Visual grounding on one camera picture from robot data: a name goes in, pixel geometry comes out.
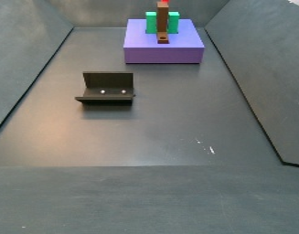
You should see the purple board block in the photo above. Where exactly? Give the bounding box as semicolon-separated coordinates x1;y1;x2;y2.
122;19;205;64

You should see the left green block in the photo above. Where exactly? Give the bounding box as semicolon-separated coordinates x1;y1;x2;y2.
145;11;156;34

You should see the green block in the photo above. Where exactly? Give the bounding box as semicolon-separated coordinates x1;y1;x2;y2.
145;11;156;34
167;12;179;34

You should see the right green block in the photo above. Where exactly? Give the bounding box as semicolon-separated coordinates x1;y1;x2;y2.
167;12;179;34

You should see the brown L-shaped socket piece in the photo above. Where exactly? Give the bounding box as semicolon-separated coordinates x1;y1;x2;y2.
156;1;168;44

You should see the black angle bracket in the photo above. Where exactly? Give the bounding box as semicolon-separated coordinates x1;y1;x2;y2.
74;71;134;103

